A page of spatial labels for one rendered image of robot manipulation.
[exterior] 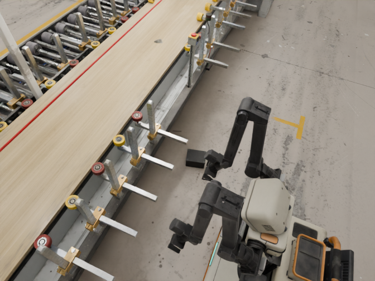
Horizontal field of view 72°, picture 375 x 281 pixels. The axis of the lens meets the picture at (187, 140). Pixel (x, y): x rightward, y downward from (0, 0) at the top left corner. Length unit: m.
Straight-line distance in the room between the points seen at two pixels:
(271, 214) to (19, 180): 1.45
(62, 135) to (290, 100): 2.83
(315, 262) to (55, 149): 1.70
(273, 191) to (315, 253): 0.62
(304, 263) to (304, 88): 2.80
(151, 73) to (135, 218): 1.31
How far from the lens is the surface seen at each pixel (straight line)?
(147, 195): 1.70
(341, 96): 4.18
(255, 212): 1.14
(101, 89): 2.23
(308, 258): 1.66
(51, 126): 2.07
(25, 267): 1.78
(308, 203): 2.91
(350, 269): 1.71
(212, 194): 0.82
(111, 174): 1.56
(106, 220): 1.66
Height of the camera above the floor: 2.36
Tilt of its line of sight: 53 degrees down
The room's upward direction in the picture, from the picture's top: 6 degrees clockwise
